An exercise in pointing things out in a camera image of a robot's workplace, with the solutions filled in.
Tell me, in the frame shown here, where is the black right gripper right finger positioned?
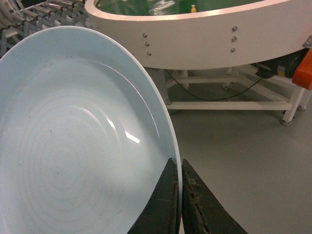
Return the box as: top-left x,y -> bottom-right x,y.
182,159 -> 246,234

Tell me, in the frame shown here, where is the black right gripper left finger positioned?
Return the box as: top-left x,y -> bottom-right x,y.
128,158 -> 178,234

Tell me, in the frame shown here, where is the light blue round tray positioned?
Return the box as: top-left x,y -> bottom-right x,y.
0,26 -> 182,234

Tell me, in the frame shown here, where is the orange box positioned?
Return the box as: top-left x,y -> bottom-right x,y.
292,49 -> 312,91

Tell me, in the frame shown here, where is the white round conveyor table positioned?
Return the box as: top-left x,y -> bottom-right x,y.
85,0 -> 312,70

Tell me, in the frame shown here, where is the small yellow bottle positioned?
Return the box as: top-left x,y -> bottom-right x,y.
191,4 -> 197,13

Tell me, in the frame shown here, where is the grey roller conveyor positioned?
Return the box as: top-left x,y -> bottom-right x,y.
0,0 -> 92,57

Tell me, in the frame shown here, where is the black cable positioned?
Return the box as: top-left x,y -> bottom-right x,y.
163,65 -> 271,101

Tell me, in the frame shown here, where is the white metal table frame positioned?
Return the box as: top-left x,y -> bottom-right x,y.
164,68 -> 312,126

